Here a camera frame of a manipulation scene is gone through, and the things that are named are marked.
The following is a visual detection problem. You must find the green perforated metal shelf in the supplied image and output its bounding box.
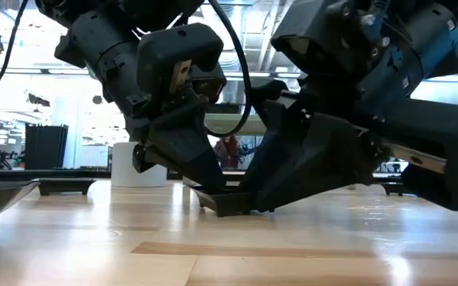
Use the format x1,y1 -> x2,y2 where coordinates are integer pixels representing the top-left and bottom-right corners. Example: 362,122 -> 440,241
204,113 -> 268,136

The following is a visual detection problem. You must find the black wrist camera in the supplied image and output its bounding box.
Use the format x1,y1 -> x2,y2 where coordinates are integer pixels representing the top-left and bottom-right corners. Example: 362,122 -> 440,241
270,0 -> 375,79
191,63 -> 228,105

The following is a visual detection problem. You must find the black cabinet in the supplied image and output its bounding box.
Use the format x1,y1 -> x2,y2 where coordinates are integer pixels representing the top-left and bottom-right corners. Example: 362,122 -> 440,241
24,124 -> 69,171

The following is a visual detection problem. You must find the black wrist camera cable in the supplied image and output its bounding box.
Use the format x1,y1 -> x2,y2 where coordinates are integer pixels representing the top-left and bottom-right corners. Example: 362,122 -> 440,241
204,0 -> 254,139

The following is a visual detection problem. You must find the black aluminium table frame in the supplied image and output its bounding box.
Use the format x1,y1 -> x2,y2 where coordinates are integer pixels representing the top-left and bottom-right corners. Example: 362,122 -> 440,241
0,165 -> 407,186

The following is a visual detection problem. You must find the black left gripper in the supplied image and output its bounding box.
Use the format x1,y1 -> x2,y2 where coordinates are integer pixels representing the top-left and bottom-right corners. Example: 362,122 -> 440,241
53,10 -> 227,191

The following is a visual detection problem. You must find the black square mini plate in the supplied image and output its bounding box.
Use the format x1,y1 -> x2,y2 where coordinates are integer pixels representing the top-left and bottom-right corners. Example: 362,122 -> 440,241
378,181 -> 409,196
37,177 -> 98,196
191,185 -> 254,218

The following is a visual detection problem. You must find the snake plant in white pot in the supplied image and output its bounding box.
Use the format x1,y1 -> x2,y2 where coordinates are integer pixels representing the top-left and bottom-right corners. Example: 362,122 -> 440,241
111,141 -> 169,189

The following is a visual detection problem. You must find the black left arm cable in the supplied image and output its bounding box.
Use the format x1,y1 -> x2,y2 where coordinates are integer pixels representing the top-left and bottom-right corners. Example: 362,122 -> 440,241
0,0 -> 30,122

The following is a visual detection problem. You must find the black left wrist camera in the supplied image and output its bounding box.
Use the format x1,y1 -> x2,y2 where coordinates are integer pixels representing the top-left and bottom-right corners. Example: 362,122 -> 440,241
191,63 -> 228,105

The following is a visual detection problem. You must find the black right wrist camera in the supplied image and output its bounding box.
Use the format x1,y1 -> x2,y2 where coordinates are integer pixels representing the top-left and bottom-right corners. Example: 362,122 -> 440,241
270,0 -> 375,79

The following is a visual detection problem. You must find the person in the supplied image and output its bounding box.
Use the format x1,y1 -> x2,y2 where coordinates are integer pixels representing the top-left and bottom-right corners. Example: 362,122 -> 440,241
212,135 -> 244,170

